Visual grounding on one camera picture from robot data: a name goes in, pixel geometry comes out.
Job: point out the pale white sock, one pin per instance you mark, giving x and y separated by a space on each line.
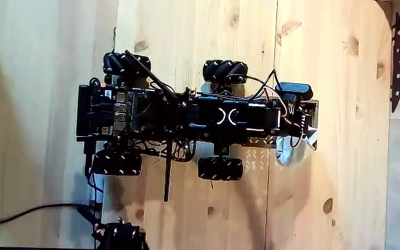
290 156

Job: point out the black leader arm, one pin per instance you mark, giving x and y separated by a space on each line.
120 237

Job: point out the black mecanum wheel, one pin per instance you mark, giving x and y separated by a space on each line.
127 64
224 71
116 163
221 168

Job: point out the black antenna rod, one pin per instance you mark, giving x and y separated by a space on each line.
167 173
148 73

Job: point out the black mobile robot chassis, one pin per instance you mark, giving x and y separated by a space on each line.
96 111

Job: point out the black oval wrist camera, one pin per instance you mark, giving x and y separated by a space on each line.
295 91

